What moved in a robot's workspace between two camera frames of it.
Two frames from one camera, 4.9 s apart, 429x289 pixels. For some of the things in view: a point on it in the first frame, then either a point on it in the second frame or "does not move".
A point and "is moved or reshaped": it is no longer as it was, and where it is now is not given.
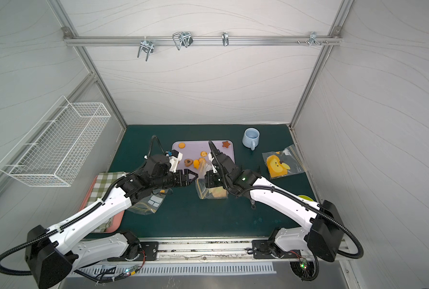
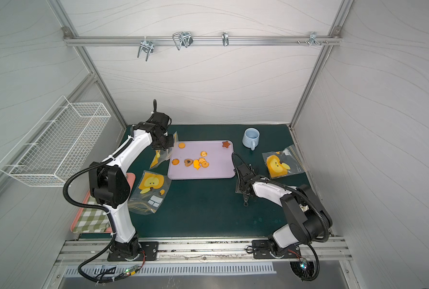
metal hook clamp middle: x=184 y=38 does not move
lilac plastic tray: x=194 y=150 does not move
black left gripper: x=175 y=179 to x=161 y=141
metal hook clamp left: x=146 y=46 does not move
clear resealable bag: x=283 y=163 does not move
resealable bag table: x=205 y=192 is moved or reshaped
